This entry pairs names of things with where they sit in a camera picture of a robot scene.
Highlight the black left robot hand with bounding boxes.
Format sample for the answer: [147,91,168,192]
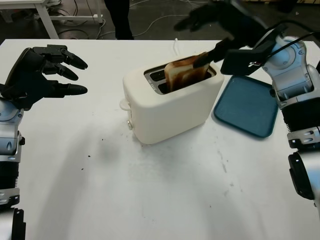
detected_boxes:
[0,44,89,112]

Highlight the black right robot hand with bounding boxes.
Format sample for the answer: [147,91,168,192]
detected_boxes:
[173,0,266,70]

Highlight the slice of toast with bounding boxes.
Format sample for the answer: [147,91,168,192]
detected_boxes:
[164,55,211,93]

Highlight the cream toaster lever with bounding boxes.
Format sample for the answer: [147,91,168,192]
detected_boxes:
[119,98,132,111]

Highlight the cream two-slot toaster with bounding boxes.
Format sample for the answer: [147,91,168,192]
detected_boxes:
[119,55,225,146]

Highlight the blue plastic tray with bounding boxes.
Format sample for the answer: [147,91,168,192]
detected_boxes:
[213,75,280,139]

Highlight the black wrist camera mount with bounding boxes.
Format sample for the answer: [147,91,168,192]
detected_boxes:
[220,24,288,77]

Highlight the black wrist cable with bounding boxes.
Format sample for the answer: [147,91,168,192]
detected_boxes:
[264,20,320,57]

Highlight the white desk frame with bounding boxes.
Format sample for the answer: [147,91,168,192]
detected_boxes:
[0,0,105,40]

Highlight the white toaster power cord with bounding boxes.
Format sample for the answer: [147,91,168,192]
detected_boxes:
[172,37,181,57]

